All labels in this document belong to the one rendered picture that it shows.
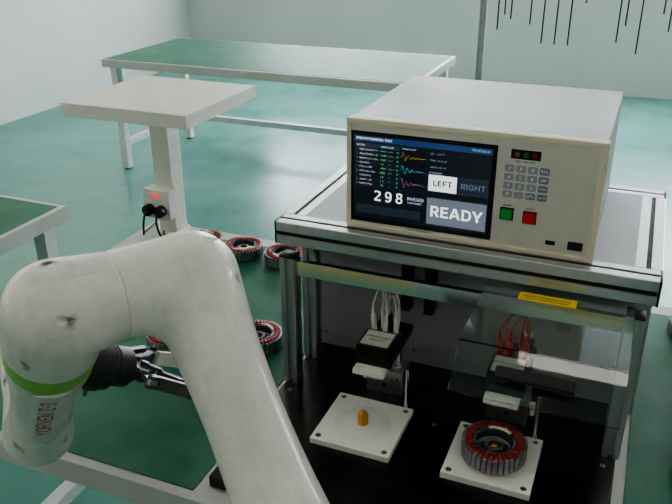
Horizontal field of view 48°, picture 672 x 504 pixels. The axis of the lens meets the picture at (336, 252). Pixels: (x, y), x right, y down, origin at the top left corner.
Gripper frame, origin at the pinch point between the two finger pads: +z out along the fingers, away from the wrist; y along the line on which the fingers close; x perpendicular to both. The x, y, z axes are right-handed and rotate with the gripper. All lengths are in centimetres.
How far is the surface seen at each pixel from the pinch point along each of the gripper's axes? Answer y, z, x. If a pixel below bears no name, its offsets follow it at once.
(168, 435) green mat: 7.5, -7.3, -9.8
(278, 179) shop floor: -263, 231, 41
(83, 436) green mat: -2.9, -17.8, -15.8
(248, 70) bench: -259, 174, 95
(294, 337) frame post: 12.6, 9.5, 14.7
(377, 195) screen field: 24, 3, 46
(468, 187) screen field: 39, 8, 53
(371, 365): 30.3, 12.8, 17.0
